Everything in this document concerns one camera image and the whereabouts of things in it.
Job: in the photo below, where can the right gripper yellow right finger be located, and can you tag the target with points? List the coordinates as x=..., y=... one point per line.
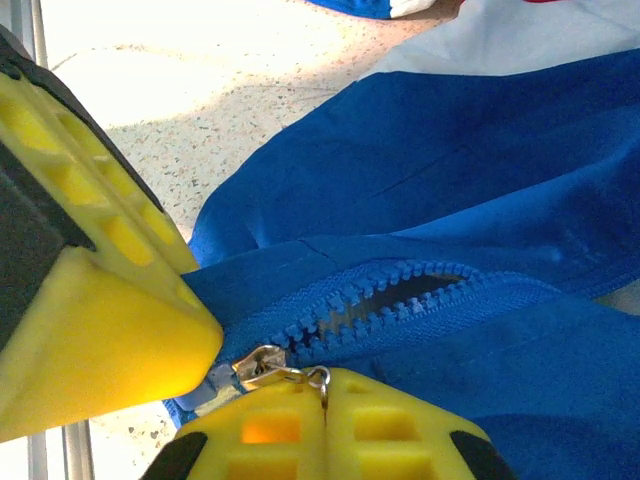
x=395, y=440

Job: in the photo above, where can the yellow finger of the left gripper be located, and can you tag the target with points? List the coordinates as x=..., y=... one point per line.
x=115, y=170
x=110, y=340

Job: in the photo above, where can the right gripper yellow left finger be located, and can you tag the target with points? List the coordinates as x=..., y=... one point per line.
x=270, y=440

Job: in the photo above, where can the silver zipper slider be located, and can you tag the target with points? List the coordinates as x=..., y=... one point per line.
x=265, y=367

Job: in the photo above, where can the blue red white hooded jacket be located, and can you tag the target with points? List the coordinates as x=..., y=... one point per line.
x=450, y=175

